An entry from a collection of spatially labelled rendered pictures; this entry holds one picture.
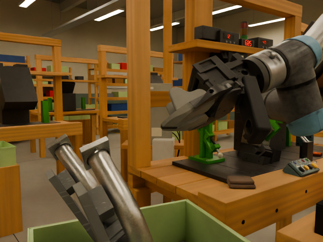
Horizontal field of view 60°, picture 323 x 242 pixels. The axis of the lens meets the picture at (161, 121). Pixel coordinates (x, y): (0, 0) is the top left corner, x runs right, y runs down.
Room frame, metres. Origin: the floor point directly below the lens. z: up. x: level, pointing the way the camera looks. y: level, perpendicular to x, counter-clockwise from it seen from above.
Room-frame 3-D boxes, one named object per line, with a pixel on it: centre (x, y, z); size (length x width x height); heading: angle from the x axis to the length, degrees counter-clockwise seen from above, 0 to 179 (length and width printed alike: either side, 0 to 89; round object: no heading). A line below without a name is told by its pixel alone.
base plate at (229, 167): (1.61, -0.63, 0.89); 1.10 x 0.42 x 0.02; 125
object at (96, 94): (9.44, 1.04, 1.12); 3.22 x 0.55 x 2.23; 131
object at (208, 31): (1.62, -0.26, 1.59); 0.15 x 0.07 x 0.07; 125
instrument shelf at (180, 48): (1.82, -0.48, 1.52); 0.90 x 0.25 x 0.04; 125
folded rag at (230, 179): (1.07, -0.31, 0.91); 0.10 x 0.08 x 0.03; 85
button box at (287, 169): (1.26, -0.64, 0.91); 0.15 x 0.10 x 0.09; 125
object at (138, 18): (1.86, -0.46, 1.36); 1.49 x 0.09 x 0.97; 125
